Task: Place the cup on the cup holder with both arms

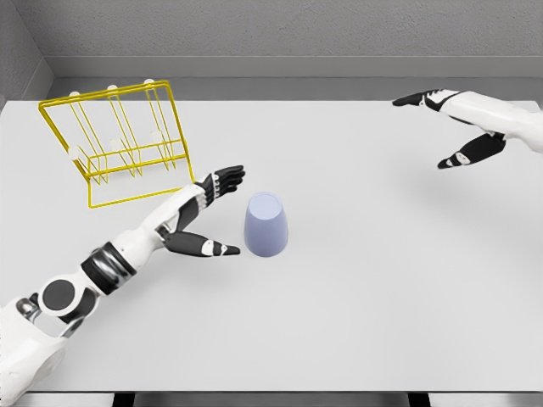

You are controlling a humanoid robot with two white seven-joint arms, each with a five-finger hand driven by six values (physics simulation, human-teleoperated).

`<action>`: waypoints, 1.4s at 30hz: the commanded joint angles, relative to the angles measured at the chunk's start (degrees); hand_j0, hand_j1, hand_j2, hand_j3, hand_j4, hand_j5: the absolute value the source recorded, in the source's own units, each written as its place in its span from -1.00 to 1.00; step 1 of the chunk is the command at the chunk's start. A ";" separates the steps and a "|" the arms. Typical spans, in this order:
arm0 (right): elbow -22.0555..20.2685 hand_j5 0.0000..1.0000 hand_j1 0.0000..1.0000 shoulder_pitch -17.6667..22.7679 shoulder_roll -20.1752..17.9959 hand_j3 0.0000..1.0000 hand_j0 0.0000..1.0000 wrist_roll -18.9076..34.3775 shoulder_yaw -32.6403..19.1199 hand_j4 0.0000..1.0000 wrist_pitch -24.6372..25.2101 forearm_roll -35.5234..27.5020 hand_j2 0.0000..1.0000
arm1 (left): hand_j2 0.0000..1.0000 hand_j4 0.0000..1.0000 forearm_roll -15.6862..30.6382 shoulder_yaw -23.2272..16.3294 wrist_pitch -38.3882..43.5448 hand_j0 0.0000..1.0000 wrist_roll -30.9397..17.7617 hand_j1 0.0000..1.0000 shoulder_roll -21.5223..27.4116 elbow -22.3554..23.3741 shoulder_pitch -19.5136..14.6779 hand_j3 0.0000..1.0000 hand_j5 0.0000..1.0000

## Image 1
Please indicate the lavender plastic cup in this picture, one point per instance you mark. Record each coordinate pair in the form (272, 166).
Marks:
(266, 229)

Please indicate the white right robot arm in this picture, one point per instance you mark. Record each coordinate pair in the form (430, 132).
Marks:
(531, 127)

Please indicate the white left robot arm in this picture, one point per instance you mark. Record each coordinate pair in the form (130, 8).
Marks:
(63, 297)

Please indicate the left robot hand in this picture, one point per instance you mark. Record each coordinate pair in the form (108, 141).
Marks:
(178, 214)

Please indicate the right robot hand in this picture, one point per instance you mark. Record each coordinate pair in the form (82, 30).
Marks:
(471, 111)

